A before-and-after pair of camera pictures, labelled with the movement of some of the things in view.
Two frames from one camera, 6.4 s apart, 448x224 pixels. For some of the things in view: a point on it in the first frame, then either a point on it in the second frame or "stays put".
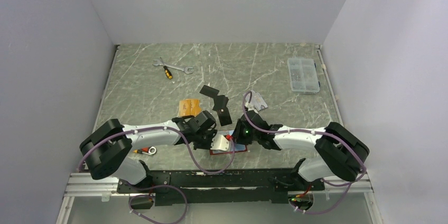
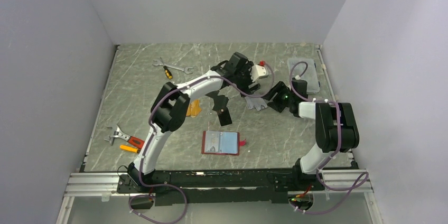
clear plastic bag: [257, 100] stays put
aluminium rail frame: [82, 185] stays put
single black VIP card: [224, 117] stays put
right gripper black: [238, 137] -> [280, 88]
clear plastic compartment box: [303, 75] stays put
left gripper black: [212, 132] -> [245, 89]
